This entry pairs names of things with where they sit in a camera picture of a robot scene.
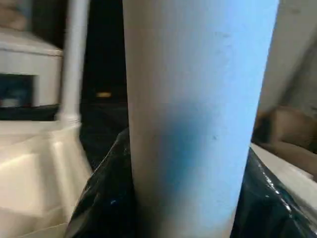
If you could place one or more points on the white cabinet with glass doors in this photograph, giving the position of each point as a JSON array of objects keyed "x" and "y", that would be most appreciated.
[{"x": 29, "y": 64}]

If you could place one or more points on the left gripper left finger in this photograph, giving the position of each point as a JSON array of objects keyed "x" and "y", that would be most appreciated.
[{"x": 106, "y": 193}]

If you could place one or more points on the white plastic table top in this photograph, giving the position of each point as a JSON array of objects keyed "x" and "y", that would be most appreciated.
[{"x": 37, "y": 173}]

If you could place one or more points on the brown cardboard box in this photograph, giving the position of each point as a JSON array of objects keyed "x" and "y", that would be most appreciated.
[{"x": 284, "y": 129}]

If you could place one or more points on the white plastic table leg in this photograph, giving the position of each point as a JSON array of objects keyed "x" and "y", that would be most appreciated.
[
  {"x": 73, "y": 62},
  {"x": 198, "y": 99}
]

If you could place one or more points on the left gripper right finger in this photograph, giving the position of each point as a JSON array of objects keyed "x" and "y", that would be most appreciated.
[{"x": 267, "y": 198}]

